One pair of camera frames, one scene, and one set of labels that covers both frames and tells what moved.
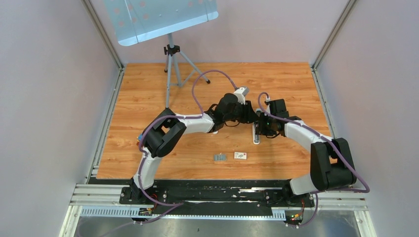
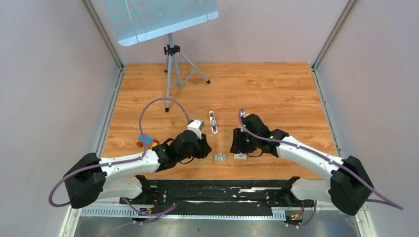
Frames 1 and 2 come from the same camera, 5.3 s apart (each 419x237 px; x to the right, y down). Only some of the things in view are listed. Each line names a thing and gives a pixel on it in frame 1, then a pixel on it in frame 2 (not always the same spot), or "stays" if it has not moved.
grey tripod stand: [169, 50] stays
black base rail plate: [216, 197] stays
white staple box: [240, 155] stays
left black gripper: [248, 115] → [204, 148]
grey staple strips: [220, 157] stays
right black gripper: [261, 130] → [237, 146]
